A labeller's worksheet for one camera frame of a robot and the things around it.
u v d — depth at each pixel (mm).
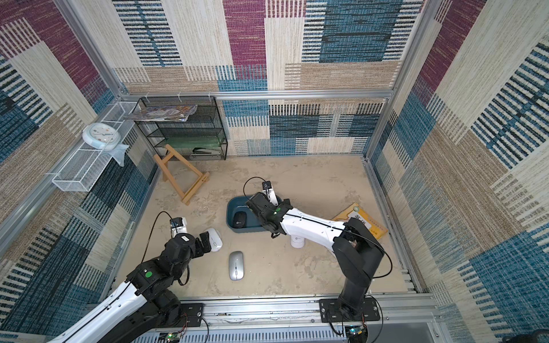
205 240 717
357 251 455
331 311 731
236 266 819
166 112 879
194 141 1103
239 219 961
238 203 984
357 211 991
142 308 528
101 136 754
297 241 890
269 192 759
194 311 749
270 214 640
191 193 1015
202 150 1089
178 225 672
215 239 886
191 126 1082
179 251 576
